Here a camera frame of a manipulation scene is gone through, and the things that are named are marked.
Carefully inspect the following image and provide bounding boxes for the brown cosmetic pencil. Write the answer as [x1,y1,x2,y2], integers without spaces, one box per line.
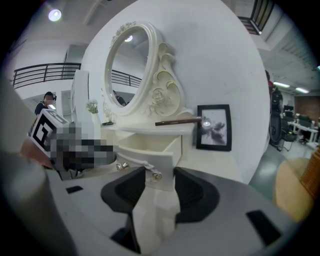
[154,116,203,127]

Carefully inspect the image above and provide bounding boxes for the person's left forearm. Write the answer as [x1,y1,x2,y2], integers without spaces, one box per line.
[19,137,53,171]

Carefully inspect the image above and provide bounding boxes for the long desk with monitors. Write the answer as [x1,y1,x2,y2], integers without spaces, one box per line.
[283,104,320,149]

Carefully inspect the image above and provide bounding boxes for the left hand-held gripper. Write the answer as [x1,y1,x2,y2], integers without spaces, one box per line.
[28,108,118,174]

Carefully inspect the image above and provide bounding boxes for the wicker organiser basket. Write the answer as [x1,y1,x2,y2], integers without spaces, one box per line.
[299,146,320,201]

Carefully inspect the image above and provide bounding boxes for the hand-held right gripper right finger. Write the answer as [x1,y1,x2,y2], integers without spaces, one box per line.
[162,166,302,256]

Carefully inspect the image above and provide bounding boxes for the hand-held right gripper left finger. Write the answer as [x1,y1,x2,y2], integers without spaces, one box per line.
[47,166,148,255]

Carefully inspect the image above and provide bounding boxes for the black and red equipment stand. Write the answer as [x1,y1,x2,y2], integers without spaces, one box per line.
[266,70,285,148]

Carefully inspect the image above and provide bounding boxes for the white ornate dressing table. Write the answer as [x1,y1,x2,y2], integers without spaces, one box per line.
[71,21,249,251]

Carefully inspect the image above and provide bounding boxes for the black picture frame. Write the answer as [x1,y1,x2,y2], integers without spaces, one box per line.
[195,104,233,152]

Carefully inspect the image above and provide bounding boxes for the white flowers in vase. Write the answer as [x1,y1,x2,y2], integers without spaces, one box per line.
[85,99,101,124]

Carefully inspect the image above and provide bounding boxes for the black railing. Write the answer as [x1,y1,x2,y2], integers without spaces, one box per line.
[12,62,82,90]

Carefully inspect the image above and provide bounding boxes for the round wooden table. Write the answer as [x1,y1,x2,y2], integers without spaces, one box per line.
[273,157,316,224]

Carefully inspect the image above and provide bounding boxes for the black office chair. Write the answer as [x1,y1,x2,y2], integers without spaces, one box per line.
[279,116,296,153]

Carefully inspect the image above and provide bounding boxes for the oval white-framed mirror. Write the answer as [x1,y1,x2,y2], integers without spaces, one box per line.
[103,21,188,119]

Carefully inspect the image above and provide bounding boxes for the round ceiling lamp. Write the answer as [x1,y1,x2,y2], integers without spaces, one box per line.
[48,8,63,22]

